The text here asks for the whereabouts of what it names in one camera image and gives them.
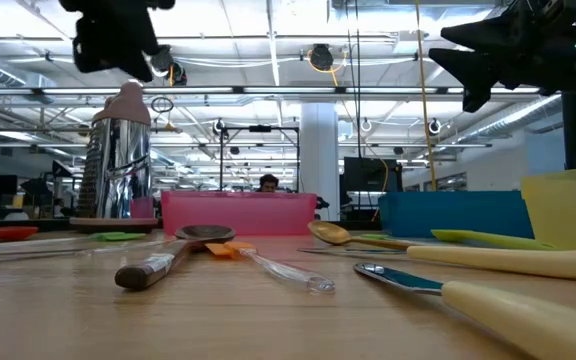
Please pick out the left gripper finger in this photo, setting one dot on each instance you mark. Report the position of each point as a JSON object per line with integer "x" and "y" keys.
{"x": 100, "y": 50}
{"x": 143, "y": 35}

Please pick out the black metal stand frame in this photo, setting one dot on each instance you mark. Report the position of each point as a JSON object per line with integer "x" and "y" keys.
{"x": 260, "y": 128}

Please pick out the green silicone spoon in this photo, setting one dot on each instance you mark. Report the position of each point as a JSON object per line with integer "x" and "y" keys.
{"x": 468, "y": 236}

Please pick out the red silicone spoon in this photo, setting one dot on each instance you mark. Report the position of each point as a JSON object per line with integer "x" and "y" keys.
{"x": 3, "y": 233}

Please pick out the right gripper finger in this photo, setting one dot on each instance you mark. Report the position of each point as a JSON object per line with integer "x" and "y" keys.
{"x": 488, "y": 34}
{"x": 473, "y": 70}

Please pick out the white building pillar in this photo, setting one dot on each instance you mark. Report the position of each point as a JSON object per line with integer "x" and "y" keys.
{"x": 319, "y": 150}

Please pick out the pink plastic bin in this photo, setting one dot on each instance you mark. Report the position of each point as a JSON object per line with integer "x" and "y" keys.
{"x": 238, "y": 212}

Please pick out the yellow plastic bin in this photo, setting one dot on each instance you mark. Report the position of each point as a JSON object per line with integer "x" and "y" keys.
{"x": 568, "y": 210}

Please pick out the gold metal spoon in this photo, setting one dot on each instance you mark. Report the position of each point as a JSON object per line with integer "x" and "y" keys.
{"x": 328, "y": 233}

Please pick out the black cabinet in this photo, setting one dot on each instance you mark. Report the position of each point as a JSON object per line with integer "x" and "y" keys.
{"x": 368, "y": 175}

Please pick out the blue plastic bin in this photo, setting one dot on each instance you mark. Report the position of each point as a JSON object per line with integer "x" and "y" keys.
{"x": 448, "y": 212}

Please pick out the dark wooden spoon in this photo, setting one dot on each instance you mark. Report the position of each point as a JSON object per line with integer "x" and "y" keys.
{"x": 140, "y": 275}

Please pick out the person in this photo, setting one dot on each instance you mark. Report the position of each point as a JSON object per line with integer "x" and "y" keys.
{"x": 268, "y": 184}

